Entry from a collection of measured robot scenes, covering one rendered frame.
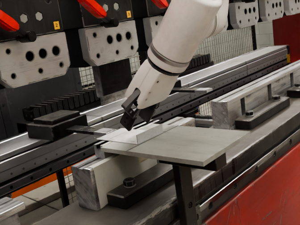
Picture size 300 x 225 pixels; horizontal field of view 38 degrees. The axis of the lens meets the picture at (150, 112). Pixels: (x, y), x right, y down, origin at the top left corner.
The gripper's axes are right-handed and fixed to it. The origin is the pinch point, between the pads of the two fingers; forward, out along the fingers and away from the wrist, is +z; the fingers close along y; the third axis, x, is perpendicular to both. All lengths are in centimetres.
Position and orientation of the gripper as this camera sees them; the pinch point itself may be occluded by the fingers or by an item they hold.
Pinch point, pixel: (137, 117)
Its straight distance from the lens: 95.3
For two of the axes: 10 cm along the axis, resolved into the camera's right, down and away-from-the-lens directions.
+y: -6.3, 2.7, -7.3
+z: -3.8, 7.1, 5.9
